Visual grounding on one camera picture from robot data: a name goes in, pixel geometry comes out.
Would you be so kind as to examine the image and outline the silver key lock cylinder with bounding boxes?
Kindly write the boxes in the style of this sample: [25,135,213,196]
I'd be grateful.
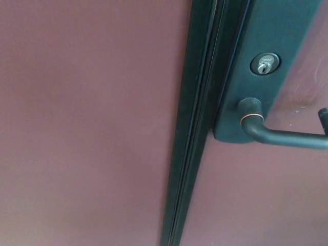
[250,52,281,76]

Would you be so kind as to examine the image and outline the black door edge strip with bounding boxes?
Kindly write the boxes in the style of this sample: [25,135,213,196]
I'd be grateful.
[160,0,254,246]

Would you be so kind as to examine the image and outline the black lever door handle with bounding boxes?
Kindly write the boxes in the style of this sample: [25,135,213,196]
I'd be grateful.
[237,97,328,151]

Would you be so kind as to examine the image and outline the black lock escutcheon plate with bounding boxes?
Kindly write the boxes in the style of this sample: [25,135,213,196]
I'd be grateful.
[213,0,324,144]

